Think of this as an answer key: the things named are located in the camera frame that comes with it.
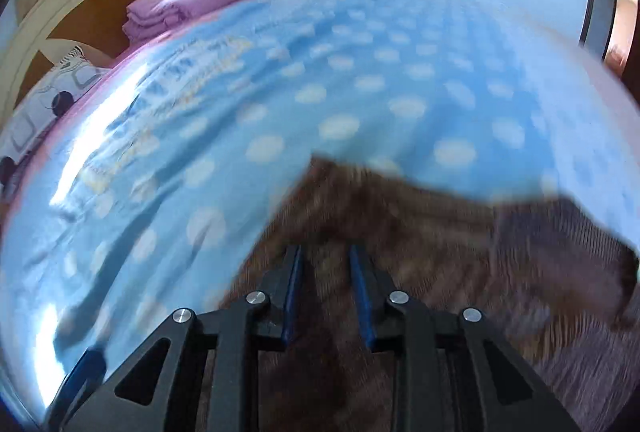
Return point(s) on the white patterned pillow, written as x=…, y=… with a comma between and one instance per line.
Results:
x=45, y=102

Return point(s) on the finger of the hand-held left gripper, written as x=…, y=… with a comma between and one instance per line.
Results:
x=82, y=374

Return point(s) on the pastel dotted bed sheet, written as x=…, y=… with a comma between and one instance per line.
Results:
x=350, y=87

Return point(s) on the brown striped knit sweater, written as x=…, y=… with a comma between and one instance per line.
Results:
x=425, y=237

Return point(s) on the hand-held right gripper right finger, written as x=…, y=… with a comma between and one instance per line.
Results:
x=361, y=292

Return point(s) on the brown wooden door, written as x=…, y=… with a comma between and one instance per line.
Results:
x=625, y=27

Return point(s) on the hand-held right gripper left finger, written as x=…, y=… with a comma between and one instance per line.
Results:
x=294, y=292

